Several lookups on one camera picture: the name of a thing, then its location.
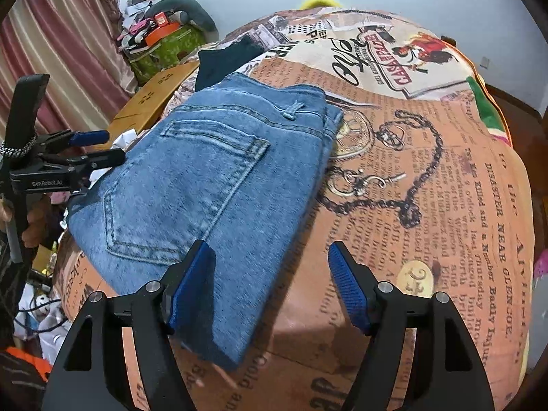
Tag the orange box on bag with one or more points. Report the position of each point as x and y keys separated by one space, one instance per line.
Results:
x=161 y=32

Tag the blue denim jeans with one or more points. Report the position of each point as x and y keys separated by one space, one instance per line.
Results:
x=237 y=166

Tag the green patterned bag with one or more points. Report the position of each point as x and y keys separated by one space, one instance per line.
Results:
x=166 y=53

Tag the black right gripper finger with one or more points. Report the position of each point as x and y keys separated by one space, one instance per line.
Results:
x=104 y=159

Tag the wooden lap tray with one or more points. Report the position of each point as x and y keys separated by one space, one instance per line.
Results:
x=146 y=107

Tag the striped pink curtain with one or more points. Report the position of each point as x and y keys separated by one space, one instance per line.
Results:
x=74 y=43

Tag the yellow round object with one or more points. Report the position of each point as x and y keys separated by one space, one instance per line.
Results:
x=312 y=4

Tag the grey neck pillow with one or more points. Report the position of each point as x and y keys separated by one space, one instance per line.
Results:
x=187 y=11

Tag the person's left hand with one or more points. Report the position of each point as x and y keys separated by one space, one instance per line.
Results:
x=36 y=232

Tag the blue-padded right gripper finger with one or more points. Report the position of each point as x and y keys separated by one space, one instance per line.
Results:
x=87 y=139

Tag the dark folded garment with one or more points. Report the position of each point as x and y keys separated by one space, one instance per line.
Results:
x=216 y=64

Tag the white crumpled cloth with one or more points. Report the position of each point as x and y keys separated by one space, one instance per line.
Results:
x=124 y=142

